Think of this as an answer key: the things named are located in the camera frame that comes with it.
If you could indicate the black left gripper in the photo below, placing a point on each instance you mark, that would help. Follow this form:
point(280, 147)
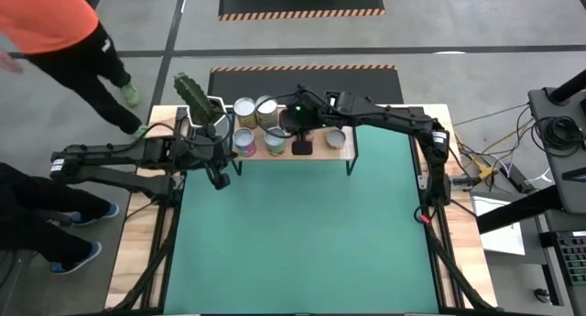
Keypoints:
point(203, 149)

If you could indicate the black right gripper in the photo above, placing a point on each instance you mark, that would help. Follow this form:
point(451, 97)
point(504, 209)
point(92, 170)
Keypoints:
point(300, 119)

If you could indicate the green label can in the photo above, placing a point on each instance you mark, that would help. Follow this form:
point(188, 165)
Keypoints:
point(274, 138)

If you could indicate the blue peas can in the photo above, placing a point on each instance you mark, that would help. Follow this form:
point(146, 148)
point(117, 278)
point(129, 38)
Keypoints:
point(267, 104)

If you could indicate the yellow red-dotted can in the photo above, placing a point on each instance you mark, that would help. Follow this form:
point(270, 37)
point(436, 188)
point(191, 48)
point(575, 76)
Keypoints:
point(336, 139)

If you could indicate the pink chicken soup can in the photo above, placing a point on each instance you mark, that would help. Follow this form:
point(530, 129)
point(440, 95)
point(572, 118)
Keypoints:
point(244, 136)

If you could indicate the orange green beans can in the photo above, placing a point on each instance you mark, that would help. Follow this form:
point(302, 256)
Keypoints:
point(245, 107)

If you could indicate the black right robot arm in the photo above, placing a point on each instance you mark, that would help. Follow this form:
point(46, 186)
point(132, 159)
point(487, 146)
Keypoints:
point(393, 119)

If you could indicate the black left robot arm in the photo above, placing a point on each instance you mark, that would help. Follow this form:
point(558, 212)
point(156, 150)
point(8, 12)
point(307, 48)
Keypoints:
point(114, 153)

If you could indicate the green cactus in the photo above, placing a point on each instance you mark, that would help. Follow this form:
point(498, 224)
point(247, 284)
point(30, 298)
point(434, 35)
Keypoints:
point(190, 89)

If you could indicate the green table mat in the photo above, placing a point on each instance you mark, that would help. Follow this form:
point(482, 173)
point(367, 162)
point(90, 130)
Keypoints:
point(297, 261)

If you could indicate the person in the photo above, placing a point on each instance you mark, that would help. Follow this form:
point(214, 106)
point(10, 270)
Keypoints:
point(32, 201)
point(46, 14)

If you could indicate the black power strip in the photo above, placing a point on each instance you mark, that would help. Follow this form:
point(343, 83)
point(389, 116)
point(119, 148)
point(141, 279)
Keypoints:
point(516, 177)

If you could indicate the black diagonal bar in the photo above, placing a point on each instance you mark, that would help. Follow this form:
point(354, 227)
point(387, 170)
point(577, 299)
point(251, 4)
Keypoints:
point(517, 208)

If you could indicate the white paper sheet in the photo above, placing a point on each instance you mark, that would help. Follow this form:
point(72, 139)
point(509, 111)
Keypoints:
point(503, 238)

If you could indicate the grey equipment cart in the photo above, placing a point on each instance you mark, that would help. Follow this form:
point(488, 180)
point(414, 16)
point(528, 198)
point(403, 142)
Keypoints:
point(545, 105)

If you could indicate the small black caster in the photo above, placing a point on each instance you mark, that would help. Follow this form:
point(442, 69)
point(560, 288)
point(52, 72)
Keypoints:
point(542, 295)

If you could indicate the backlit keyboard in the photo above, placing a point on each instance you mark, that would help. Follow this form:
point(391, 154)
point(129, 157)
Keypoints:
point(574, 256)

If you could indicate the black aluminium table frame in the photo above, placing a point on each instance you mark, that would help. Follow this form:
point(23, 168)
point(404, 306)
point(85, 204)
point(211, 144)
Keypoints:
point(455, 272)

